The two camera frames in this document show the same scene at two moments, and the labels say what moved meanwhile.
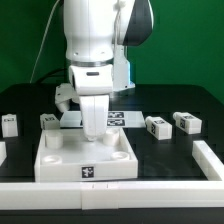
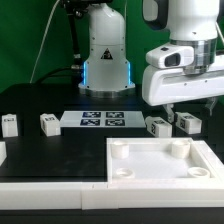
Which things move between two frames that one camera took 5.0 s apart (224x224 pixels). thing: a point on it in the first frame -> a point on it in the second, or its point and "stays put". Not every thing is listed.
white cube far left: x=9 y=125 stays put
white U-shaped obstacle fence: x=120 y=194 stays put
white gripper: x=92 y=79 -> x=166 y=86
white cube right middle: x=159 y=127 stays put
